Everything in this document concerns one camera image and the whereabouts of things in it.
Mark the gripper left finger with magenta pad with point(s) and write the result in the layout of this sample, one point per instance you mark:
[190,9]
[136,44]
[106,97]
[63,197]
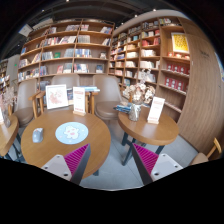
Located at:
[70,167]

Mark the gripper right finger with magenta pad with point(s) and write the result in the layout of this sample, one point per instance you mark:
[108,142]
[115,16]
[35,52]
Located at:
[152,166]

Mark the round light blue mouse pad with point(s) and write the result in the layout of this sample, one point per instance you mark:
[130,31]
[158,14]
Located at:
[71,133]

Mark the round wooden table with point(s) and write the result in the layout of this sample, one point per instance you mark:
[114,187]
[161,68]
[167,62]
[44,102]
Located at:
[161,134]
[39,154]

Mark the wooden chair far right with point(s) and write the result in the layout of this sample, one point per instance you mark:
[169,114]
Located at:
[201,157]

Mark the white sign stand right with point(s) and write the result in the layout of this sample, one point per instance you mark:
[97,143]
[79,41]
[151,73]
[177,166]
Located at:
[155,110]

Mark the stack of books on table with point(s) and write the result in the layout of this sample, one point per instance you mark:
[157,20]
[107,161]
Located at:
[123,108]

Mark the wooden table far left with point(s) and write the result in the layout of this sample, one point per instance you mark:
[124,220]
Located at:
[8,135]

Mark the glass vase with dried flowers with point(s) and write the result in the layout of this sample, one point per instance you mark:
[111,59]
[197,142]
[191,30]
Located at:
[138,95]

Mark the framed pink drawing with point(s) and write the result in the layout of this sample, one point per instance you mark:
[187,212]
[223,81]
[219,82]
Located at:
[56,96]

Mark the white red sign stand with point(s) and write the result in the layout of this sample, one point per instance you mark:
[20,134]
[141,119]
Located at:
[79,101]

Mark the beige chair right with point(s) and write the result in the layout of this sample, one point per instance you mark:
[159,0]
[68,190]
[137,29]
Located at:
[107,98]

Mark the beige chair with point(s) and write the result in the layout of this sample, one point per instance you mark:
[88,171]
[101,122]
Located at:
[70,80]
[24,108]
[107,98]

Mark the beige chair middle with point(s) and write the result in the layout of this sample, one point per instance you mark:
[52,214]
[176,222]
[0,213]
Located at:
[70,80]

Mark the beige chair left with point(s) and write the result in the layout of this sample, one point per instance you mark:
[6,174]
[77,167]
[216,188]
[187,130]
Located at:
[24,108]

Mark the flower vase far left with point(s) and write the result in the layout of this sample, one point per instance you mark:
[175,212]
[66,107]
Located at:
[6,102]

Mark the wooden bookshelf right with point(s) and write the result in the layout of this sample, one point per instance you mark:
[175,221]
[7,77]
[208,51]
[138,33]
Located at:
[144,51]

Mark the wooden bookshelf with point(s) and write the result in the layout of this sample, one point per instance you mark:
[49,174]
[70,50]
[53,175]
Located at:
[144,51]
[73,46]

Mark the wooden bookshelf left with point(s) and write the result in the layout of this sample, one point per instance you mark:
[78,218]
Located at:
[73,46]

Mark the yellow poster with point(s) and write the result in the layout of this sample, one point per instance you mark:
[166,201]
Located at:
[179,42]

